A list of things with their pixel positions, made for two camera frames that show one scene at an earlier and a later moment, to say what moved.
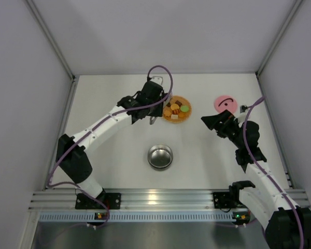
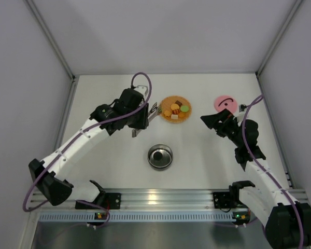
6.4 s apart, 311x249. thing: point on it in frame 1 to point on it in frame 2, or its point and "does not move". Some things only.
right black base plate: (222, 200) does not move
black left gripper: (158, 107) to (144, 117)
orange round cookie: (182, 114) does not move
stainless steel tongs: (152, 119) to (154, 112)
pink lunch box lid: (225, 102) does not move
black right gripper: (223, 124) does not move
